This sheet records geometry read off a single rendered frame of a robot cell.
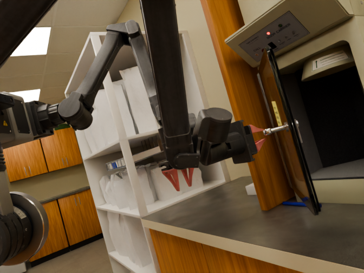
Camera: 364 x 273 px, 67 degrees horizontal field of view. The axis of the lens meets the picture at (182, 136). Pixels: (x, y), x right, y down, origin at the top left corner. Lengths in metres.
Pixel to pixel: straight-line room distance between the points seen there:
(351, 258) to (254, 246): 0.23
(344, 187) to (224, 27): 0.63
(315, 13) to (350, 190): 0.48
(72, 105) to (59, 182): 4.96
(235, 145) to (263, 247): 0.25
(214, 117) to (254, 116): 0.43
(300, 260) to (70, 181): 5.47
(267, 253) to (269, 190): 0.31
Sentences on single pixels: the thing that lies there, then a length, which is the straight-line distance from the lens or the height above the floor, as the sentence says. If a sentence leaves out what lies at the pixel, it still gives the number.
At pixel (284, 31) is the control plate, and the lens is 0.85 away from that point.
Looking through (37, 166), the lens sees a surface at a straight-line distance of 5.55.
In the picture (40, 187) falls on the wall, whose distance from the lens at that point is 5.87.
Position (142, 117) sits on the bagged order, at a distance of 1.78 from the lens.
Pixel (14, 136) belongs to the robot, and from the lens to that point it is 0.94.
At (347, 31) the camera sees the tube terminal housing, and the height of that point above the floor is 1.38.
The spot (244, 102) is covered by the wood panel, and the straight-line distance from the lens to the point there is 0.97.
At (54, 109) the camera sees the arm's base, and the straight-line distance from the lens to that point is 1.03.
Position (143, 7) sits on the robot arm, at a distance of 0.48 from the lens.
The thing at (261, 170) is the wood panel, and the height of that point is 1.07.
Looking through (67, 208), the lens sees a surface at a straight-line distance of 5.37.
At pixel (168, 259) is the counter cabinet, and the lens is 1.35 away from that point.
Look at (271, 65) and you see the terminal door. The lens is 0.67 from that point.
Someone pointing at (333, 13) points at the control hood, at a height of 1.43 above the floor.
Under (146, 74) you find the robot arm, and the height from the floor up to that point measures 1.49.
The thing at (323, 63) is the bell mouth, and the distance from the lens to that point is 0.88.
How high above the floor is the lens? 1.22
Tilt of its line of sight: 2 degrees up
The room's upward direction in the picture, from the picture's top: 16 degrees counter-clockwise
